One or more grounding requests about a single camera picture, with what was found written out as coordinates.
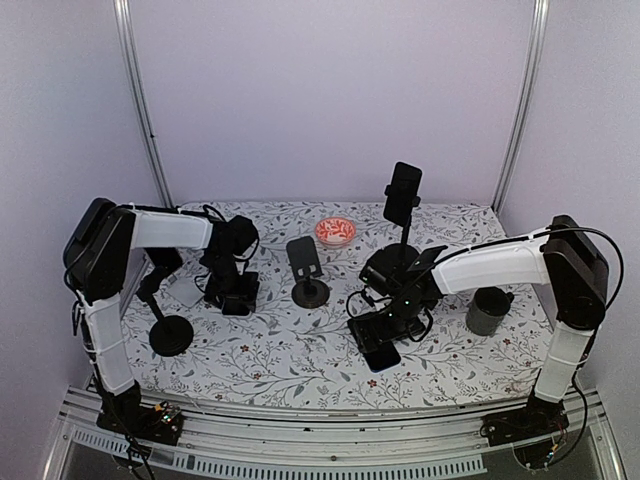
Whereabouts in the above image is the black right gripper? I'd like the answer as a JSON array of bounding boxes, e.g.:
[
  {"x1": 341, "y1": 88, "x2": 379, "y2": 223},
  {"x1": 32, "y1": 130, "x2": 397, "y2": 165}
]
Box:
[{"x1": 354, "y1": 294, "x2": 426, "y2": 352}]

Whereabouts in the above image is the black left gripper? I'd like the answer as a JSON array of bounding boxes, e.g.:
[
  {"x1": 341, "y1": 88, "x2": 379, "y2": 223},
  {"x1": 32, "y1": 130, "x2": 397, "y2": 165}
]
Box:
[{"x1": 205, "y1": 251, "x2": 260, "y2": 311}]

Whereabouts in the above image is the black phone with white edge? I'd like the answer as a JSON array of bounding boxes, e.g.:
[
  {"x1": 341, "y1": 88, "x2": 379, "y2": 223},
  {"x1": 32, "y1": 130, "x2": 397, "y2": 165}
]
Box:
[{"x1": 221, "y1": 296, "x2": 255, "y2": 317}]

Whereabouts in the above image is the small round base phone stand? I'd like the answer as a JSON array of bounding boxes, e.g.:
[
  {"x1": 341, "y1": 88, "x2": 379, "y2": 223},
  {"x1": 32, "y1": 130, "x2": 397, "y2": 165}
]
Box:
[{"x1": 286, "y1": 236, "x2": 330, "y2": 309}]

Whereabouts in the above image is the tall black clamp phone stand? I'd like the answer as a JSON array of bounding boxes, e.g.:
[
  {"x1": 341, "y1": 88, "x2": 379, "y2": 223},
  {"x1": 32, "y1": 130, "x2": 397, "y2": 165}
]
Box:
[{"x1": 383, "y1": 184, "x2": 421, "y2": 260}]

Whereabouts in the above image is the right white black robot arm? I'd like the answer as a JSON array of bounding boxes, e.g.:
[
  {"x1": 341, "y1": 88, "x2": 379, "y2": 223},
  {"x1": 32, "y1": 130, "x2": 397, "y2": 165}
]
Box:
[{"x1": 347, "y1": 215, "x2": 612, "y2": 446}]

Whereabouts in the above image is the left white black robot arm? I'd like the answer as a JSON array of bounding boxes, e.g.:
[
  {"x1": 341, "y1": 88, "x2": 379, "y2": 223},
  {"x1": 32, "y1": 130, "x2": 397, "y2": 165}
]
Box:
[{"x1": 63, "y1": 198, "x2": 259, "y2": 445}]

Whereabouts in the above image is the white flat phone stand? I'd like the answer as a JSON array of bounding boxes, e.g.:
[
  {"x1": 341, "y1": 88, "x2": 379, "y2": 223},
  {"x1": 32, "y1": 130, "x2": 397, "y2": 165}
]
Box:
[{"x1": 167, "y1": 278, "x2": 204, "y2": 308}]

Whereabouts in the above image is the black gooseneck stand round base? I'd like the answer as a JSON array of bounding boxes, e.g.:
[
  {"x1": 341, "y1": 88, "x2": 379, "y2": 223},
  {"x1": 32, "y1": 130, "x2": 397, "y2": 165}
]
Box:
[{"x1": 136, "y1": 265, "x2": 195, "y2": 357}]

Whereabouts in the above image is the floral patterned tablecloth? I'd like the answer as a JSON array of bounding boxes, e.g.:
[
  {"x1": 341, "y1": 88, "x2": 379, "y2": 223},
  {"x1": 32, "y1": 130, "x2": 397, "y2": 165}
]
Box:
[{"x1": 121, "y1": 202, "x2": 552, "y2": 410}]

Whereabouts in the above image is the red white patterned bowl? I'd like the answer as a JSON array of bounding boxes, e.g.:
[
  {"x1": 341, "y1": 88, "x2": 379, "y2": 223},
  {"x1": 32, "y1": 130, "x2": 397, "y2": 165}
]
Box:
[{"x1": 314, "y1": 217, "x2": 356, "y2": 248}]

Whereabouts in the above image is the dark grey mug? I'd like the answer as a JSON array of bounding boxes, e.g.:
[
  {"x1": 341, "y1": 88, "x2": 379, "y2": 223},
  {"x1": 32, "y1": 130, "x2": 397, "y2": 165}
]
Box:
[{"x1": 465, "y1": 287, "x2": 514, "y2": 337}]

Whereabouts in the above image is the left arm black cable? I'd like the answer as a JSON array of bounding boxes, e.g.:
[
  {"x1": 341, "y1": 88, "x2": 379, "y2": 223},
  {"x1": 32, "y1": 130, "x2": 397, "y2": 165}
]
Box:
[{"x1": 199, "y1": 203, "x2": 261, "y2": 266}]

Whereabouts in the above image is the aluminium front rail base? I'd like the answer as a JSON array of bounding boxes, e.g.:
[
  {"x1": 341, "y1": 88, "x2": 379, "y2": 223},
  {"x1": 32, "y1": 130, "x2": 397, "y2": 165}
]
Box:
[{"x1": 43, "y1": 388, "x2": 632, "y2": 479}]

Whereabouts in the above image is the left aluminium frame post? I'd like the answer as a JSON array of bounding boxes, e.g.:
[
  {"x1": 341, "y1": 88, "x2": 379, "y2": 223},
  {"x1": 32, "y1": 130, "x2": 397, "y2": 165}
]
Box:
[{"x1": 113, "y1": 0, "x2": 174, "y2": 207}]

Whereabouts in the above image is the aluminium frame post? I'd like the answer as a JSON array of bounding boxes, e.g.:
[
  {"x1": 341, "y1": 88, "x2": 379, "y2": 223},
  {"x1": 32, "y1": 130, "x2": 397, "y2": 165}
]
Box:
[
  {"x1": 491, "y1": 0, "x2": 550, "y2": 215},
  {"x1": 113, "y1": 0, "x2": 174, "y2": 207}
]

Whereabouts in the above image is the right aluminium frame post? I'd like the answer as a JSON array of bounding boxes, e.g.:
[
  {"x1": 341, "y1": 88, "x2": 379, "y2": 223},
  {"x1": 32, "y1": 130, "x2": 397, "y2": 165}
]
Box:
[{"x1": 491, "y1": 0, "x2": 550, "y2": 215}]

